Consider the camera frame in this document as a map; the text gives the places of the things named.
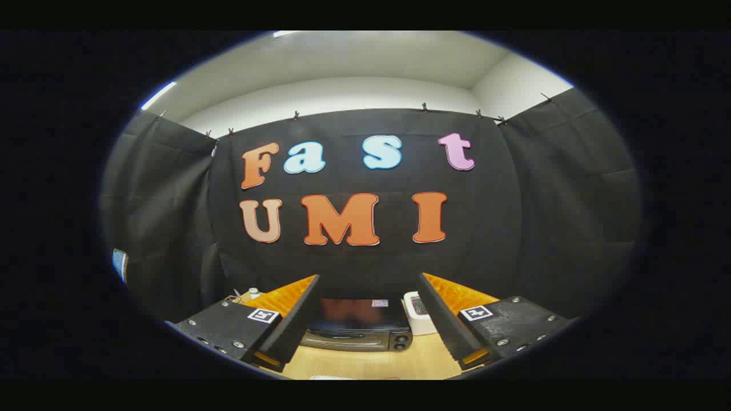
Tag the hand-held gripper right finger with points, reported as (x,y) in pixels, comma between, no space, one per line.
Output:
(442,319)

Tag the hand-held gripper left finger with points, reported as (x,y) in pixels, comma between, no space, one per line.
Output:
(291,319)

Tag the black toaster oven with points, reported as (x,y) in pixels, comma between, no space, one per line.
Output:
(357,328)

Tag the white pop-up toaster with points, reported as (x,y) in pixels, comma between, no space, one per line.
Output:
(417,319)

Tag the white bottle with green label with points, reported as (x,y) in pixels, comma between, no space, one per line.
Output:
(254,293)

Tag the blue board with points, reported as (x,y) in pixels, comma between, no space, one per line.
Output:
(119,264)

